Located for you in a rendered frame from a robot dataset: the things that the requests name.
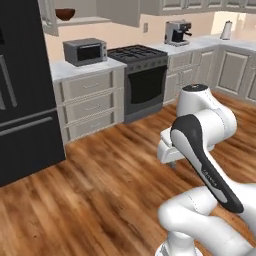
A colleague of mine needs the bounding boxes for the grey base cabinet run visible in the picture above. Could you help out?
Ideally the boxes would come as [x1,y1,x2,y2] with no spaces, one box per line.
[162,45,256,107]

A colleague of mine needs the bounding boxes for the open grey wall cabinet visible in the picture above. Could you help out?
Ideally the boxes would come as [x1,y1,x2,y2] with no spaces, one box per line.
[53,0,113,28]

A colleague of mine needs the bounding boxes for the grey wall cabinet run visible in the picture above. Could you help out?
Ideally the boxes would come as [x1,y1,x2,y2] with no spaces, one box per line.
[139,0,256,17]

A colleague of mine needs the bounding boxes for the silver coffee machine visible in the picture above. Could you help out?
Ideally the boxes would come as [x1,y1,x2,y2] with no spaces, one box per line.
[164,19,193,47]

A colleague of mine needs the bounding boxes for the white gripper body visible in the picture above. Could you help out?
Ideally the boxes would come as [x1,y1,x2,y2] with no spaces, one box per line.
[156,138,188,165]

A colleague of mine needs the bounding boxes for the black stove with oven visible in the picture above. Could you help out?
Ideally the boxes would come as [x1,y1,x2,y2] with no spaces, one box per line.
[106,44,169,125]

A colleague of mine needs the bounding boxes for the grey drawer cabinet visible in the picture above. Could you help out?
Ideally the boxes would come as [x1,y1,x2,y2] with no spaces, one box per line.
[52,65,127,146]

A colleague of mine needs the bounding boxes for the grey toaster oven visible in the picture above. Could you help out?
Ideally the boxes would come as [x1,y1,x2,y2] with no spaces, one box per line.
[62,37,109,68]

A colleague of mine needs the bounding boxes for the black fridge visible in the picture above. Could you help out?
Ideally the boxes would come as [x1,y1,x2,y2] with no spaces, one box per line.
[0,0,67,188]

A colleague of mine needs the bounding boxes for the open grey cabinet door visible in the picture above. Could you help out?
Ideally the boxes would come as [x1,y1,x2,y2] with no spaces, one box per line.
[37,0,60,37]

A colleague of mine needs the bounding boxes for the brown bowl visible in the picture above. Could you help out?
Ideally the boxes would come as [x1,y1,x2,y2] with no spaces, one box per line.
[54,8,76,22]

